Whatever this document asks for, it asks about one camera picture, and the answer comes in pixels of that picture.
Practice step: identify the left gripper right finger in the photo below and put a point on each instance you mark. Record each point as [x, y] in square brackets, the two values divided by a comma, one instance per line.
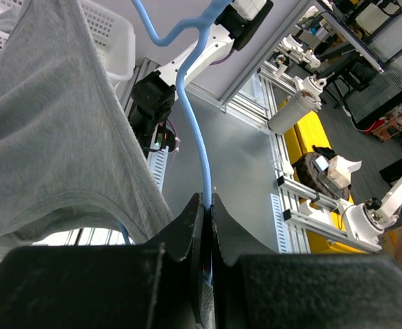
[230, 240]

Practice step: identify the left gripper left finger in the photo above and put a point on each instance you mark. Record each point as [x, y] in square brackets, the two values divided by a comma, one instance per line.
[178, 235]

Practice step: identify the blue hanger with grey top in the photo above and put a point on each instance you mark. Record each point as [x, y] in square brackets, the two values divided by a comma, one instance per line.
[194, 120]

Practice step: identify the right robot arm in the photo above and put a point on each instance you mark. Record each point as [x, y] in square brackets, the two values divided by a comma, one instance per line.
[224, 27]

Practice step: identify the white plastic basket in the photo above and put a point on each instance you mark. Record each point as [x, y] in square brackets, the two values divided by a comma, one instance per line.
[113, 35]

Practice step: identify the white slotted cable duct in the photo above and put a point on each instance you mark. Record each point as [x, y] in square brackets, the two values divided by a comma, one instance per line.
[157, 164]

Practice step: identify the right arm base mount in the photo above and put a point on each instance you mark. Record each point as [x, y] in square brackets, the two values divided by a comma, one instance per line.
[154, 99]

